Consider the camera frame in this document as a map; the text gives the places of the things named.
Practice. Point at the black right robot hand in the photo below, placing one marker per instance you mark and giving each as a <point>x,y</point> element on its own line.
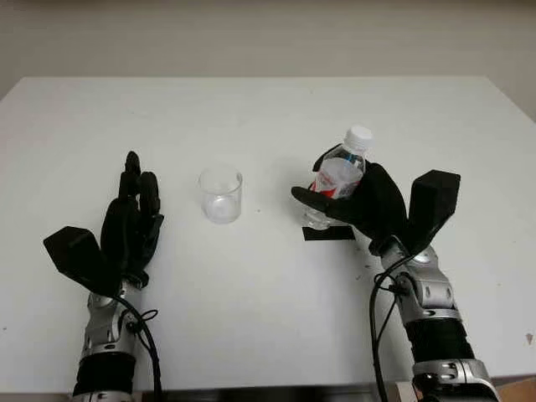
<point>377,205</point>

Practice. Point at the clear plastic water bottle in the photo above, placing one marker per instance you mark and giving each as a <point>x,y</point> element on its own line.
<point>341,176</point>

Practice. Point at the black tape strip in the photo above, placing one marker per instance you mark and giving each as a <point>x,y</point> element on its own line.
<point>326,234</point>

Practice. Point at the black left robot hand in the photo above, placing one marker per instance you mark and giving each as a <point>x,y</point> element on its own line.
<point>127,226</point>

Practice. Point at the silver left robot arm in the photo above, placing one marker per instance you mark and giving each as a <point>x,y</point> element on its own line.
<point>104,335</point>

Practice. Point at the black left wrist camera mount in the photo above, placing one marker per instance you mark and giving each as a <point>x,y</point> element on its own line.
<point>77,259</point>

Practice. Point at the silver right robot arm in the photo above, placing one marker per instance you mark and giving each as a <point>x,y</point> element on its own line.
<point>435,318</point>

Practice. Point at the clear glass cup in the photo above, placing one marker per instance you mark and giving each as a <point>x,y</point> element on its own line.
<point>220,197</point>

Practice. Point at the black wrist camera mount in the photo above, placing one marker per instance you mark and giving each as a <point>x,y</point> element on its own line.
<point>433,205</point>
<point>77,259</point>

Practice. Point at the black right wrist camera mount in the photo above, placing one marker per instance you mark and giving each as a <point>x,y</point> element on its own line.
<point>433,205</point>

